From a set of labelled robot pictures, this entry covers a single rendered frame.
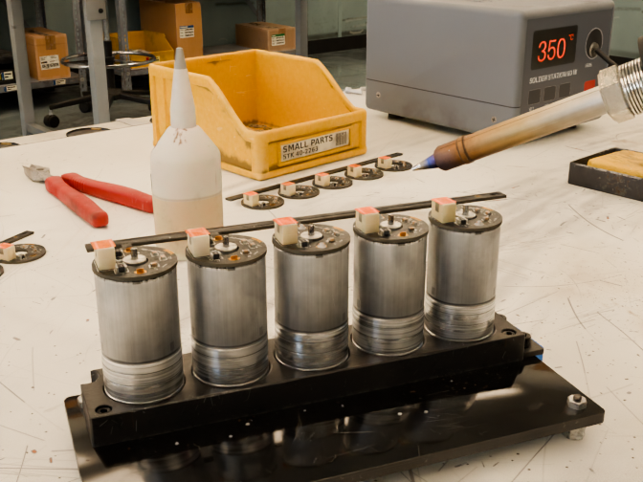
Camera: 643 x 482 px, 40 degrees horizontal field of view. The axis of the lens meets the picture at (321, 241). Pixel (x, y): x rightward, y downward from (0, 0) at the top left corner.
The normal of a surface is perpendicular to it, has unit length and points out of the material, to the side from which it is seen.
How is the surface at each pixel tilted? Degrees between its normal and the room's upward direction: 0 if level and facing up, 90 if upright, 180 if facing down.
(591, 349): 0
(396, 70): 90
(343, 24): 90
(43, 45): 94
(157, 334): 90
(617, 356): 0
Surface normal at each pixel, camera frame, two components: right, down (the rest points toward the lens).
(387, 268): -0.11, 0.35
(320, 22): 0.64, 0.27
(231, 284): 0.24, 0.34
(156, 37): -0.76, 0.20
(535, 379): 0.00, -0.93
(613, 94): -0.40, 0.32
